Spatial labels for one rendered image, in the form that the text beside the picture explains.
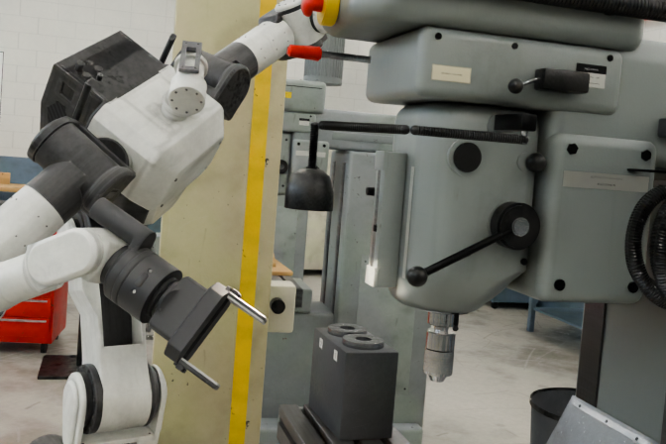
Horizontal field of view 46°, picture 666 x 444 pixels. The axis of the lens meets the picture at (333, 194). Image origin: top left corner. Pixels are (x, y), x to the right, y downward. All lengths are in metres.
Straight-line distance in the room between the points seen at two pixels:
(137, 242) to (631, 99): 0.77
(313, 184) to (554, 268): 0.38
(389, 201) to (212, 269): 1.78
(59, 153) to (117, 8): 8.92
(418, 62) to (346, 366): 0.75
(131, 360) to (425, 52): 0.94
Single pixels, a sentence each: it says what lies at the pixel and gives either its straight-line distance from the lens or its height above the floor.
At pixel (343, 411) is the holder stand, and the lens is 1.67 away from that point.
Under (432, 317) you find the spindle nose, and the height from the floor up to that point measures 1.29.
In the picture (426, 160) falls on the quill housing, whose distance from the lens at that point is 1.15.
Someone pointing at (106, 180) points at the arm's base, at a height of 1.47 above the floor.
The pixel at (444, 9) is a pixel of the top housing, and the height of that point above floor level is 1.75.
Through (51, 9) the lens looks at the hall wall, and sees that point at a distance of 10.27.
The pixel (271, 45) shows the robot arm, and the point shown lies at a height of 1.77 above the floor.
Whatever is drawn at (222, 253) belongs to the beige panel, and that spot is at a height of 1.14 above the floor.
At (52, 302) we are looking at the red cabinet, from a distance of 5.72.
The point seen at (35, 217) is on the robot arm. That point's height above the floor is 1.40.
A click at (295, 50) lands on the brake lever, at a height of 1.70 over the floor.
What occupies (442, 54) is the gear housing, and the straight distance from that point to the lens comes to 1.12.
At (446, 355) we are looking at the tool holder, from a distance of 1.27.
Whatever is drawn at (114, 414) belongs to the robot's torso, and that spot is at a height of 0.98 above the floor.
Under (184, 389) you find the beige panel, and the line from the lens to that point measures 3.02.
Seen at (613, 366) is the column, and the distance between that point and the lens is 1.53.
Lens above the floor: 1.54
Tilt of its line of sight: 3 degrees down
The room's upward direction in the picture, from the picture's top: 4 degrees clockwise
